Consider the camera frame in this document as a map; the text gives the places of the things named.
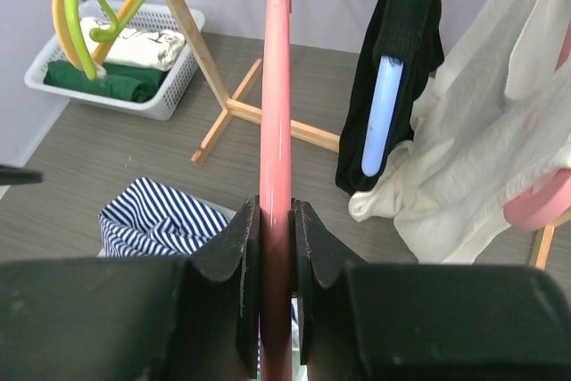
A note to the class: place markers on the dark green folded cloth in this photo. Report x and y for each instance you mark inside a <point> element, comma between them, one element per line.
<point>125,83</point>

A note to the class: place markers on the pink wavy hanger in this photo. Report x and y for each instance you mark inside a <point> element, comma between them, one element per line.
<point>275,195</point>

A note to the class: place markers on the white plastic basket back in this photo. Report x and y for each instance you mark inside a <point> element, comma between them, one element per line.
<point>161,107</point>

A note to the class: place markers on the pink hanger right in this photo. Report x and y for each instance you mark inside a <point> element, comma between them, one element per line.
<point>540,193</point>

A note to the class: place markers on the yellow hanger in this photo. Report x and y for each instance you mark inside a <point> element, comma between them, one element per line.
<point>111,10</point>

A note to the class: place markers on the white tank top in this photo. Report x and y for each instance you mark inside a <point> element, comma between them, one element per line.
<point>492,123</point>

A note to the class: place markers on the blue striped tank top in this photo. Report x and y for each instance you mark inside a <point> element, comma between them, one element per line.
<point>149,218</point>

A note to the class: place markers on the light blue hanger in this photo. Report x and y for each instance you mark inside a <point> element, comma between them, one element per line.
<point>396,42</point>

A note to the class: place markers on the wooden clothes rack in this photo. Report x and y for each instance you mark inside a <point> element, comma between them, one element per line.
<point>232,106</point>

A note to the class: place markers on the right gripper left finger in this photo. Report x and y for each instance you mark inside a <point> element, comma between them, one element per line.
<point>137,318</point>

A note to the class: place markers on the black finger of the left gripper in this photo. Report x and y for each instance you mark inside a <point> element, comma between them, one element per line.
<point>13,176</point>

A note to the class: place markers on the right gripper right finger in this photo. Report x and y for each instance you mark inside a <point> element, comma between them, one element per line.
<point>383,321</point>

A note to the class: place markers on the black tank top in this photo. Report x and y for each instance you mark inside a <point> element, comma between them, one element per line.
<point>427,57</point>

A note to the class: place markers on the lime green hanger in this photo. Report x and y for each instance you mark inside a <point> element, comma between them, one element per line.
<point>85,10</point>

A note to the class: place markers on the white folded cloth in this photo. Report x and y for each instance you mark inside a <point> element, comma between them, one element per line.
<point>146,49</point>

